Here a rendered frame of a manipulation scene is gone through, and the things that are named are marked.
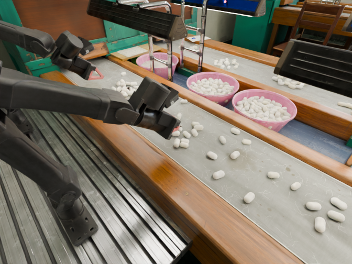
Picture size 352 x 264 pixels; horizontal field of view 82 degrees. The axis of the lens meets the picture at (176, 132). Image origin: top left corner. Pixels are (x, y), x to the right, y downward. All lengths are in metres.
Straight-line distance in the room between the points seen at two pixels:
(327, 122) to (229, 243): 0.72
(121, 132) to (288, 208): 0.58
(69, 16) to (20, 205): 1.00
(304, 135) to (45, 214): 1.00
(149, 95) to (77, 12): 0.99
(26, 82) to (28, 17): 0.94
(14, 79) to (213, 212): 0.49
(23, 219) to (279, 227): 0.71
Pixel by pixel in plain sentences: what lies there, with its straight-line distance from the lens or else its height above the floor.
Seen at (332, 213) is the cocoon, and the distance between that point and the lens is 0.68.
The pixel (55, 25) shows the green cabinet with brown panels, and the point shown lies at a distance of 1.39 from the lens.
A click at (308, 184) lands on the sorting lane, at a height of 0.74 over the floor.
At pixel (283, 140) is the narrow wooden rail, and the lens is 0.80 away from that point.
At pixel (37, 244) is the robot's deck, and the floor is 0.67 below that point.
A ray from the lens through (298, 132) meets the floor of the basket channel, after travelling 1.03.
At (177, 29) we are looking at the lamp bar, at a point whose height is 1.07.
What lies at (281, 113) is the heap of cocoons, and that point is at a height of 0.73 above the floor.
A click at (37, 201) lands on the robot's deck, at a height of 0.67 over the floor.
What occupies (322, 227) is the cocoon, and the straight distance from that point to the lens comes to 0.64.
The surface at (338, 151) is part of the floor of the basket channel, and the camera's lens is 1.02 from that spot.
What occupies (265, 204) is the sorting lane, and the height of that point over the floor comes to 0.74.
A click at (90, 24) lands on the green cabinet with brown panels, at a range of 1.46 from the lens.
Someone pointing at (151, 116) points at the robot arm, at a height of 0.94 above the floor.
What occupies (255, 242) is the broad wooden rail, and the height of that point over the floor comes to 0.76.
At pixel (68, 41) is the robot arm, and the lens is 0.83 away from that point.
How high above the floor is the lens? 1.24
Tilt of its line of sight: 40 degrees down
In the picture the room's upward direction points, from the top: straight up
